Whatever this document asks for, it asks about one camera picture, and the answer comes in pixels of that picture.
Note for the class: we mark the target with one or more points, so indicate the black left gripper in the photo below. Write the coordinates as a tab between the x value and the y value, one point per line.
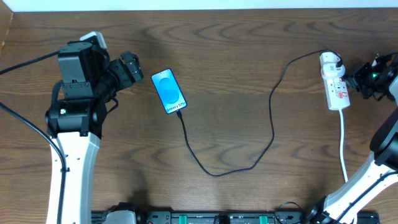
131	68

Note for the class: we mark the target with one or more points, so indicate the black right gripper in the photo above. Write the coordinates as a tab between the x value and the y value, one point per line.
362	79

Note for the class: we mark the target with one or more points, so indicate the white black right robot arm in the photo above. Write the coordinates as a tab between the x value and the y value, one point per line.
377	173

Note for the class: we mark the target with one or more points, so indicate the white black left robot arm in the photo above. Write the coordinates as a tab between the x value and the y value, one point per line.
74	122

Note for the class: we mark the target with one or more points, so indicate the white charger plug adapter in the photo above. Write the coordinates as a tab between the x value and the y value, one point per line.
331	71

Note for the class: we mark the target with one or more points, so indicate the white power strip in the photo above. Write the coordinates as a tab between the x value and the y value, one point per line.
335	89

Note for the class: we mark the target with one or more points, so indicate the brown cardboard panel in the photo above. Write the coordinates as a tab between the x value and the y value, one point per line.
6	16

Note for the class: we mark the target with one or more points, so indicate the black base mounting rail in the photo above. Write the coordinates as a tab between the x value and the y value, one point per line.
130	213

